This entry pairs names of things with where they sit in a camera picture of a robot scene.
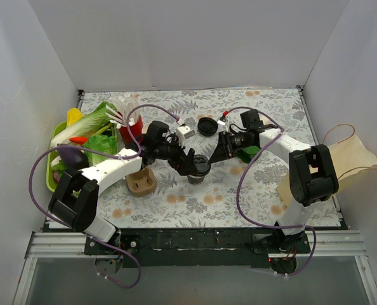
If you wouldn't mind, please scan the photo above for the black sleeved paper cup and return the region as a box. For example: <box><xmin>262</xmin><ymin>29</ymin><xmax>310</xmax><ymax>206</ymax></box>
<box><xmin>187</xmin><ymin>173</ymin><xmax>207</xmax><ymax>185</ymax></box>

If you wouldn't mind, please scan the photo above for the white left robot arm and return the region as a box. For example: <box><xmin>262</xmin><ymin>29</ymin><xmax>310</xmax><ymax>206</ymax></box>
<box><xmin>48</xmin><ymin>121</ymin><xmax>197</xmax><ymax>254</ymax></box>

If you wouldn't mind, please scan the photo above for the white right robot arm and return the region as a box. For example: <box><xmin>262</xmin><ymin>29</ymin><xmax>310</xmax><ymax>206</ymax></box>
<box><xmin>209</xmin><ymin>107</ymin><xmax>339</xmax><ymax>253</ymax></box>

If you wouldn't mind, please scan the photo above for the black coffee lid stack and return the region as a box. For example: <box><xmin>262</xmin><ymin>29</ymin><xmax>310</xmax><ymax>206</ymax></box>
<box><xmin>197</xmin><ymin>117</ymin><xmax>218</xmax><ymax>137</ymax></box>

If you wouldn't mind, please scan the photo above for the floral patterned table mat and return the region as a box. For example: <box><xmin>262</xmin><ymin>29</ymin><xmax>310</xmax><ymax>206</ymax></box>
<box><xmin>80</xmin><ymin>88</ymin><xmax>314</xmax><ymax>228</ymax></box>

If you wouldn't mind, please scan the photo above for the green white bok choy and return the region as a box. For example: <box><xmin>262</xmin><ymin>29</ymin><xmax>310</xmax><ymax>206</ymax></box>
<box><xmin>236</xmin><ymin>114</ymin><xmax>264</xmax><ymax>163</ymax></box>

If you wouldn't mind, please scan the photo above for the red ribbed cup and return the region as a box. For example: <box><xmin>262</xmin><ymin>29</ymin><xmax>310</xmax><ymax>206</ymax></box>
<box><xmin>119</xmin><ymin>116</ymin><xmax>143</xmax><ymax>145</ymax></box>

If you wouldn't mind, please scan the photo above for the brown cardboard cup carrier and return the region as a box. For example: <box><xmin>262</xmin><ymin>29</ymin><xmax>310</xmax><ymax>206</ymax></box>
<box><xmin>126</xmin><ymin>168</ymin><xmax>157</xmax><ymax>197</ymax></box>

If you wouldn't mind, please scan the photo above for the green lettuce leaf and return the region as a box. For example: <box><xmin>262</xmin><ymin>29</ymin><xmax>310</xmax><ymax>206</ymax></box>
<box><xmin>83</xmin><ymin>134</ymin><xmax>117</xmax><ymax>155</ymax></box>

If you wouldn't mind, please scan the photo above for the large napa cabbage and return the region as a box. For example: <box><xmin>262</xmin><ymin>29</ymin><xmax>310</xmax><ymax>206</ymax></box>
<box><xmin>50</xmin><ymin>102</ymin><xmax>117</xmax><ymax>147</ymax></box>

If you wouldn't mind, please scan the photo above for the red chili pepper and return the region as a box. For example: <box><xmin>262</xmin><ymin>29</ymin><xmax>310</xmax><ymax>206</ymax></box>
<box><xmin>69</xmin><ymin>137</ymin><xmax>88</xmax><ymax>145</ymax></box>

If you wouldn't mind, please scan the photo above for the purple eggplant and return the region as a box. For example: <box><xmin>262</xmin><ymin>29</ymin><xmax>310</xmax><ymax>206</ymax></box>
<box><xmin>58</xmin><ymin>144</ymin><xmax>89</xmax><ymax>170</ymax></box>

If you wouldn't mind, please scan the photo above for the yellow pepper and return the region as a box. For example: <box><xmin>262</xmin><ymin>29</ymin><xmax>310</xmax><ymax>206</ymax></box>
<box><xmin>67</xmin><ymin>107</ymin><xmax>83</xmax><ymax>126</ymax></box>

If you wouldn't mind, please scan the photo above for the small purple vegetable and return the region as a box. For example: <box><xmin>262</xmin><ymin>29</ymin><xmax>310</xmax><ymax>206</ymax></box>
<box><xmin>53</xmin><ymin>171</ymin><xmax>63</xmax><ymax>184</ymax></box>

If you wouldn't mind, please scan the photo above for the brown paper bag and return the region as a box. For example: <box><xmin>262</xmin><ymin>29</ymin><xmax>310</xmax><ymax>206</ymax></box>
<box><xmin>276</xmin><ymin>123</ymin><xmax>377</xmax><ymax>207</ymax></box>

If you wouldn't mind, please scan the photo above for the green plastic tray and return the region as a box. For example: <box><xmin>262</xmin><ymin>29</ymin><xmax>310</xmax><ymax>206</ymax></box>
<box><xmin>46</xmin><ymin>121</ymin><xmax>67</xmax><ymax>193</ymax></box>

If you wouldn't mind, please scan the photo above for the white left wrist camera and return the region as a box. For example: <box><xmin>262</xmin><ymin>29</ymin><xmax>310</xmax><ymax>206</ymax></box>
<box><xmin>176</xmin><ymin>125</ymin><xmax>195</xmax><ymax>140</ymax></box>

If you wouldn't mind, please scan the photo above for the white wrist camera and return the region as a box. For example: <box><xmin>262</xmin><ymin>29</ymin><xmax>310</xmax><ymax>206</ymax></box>
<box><xmin>176</xmin><ymin>125</ymin><xmax>195</xmax><ymax>140</ymax></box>
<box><xmin>217</xmin><ymin>111</ymin><xmax>229</xmax><ymax>126</ymax></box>

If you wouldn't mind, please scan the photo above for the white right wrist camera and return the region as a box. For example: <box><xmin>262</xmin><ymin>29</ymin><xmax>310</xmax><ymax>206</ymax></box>
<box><xmin>217</xmin><ymin>111</ymin><xmax>229</xmax><ymax>126</ymax></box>

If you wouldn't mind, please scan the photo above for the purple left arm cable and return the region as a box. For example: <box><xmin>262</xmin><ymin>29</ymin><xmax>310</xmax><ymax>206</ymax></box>
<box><xmin>29</xmin><ymin>104</ymin><xmax>180</xmax><ymax>289</ymax></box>

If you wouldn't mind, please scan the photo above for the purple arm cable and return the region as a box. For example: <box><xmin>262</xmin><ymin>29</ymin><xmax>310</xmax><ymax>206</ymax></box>
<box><xmin>225</xmin><ymin>106</ymin><xmax>317</xmax><ymax>277</ymax></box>
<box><xmin>29</xmin><ymin>104</ymin><xmax>180</xmax><ymax>289</ymax></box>

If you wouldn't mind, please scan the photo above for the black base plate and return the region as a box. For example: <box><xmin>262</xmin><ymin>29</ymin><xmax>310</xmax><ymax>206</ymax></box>
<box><xmin>84</xmin><ymin>227</ymin><xmax>310</xmax><ymax>268</ymax></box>

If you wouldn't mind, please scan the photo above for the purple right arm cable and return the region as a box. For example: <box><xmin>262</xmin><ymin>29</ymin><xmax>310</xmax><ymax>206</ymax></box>
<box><xmin>225</xmin><ymin>106</ymin><xmax>317</xmax><ymax>277</ymax></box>

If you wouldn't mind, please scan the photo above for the aluminium frame rail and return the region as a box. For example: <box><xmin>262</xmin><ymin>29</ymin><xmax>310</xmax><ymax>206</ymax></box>
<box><xmin>13</xmin><ymin>228</ymin><xmax>377</xmax><ymax>304</ymax></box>

